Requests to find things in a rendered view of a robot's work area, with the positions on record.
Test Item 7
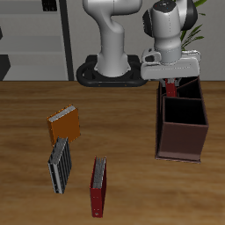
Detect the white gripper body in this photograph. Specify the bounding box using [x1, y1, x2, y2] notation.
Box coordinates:
[140, 49, 202, 81]

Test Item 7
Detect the small red book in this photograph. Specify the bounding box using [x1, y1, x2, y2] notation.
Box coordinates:
[164, 78, 178, 98]

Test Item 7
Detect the dark brown desk caddy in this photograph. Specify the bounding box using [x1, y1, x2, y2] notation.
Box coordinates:
[155, 75, 210, 164]

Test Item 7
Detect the orange book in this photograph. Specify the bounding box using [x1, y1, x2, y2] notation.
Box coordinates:
[46, 104, 82, 147]

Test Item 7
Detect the black and grey book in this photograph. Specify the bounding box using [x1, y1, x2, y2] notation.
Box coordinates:
[47, 136, 73, 195]

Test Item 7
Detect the red book with grey pages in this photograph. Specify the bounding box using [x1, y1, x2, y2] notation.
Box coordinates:
[89, 156, 108, 219]

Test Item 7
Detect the green pot plant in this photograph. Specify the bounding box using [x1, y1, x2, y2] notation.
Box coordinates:
[175, 0, 208, 53]

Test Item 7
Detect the grey shelf unit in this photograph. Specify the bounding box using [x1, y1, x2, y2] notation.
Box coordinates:
[0, 0, 75, 82]

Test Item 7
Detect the small black box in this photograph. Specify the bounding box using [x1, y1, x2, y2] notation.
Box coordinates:
[41, 0, 59, 12]

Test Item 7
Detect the dark angular block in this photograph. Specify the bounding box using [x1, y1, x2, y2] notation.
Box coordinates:
[0, 54, 12, 82]

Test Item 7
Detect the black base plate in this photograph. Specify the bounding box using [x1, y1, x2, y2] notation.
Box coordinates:
[76, 54, 149, 88]

